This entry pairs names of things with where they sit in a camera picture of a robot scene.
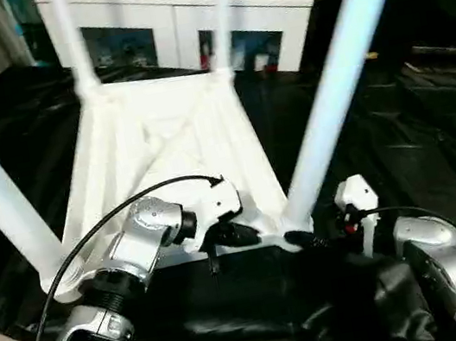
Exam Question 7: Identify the white cabinet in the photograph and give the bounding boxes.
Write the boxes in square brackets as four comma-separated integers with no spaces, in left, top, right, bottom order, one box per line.
[33,0,326,114]

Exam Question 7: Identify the white plastic table top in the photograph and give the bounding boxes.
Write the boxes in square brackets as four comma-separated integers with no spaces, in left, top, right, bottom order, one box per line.
[9,51,323,308]

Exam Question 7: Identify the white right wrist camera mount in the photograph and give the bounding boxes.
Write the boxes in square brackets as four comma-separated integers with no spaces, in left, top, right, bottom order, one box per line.
[329,171,390,260]

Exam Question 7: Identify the black mat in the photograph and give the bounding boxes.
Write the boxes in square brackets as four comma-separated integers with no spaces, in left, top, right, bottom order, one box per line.
[0,0,456,341]

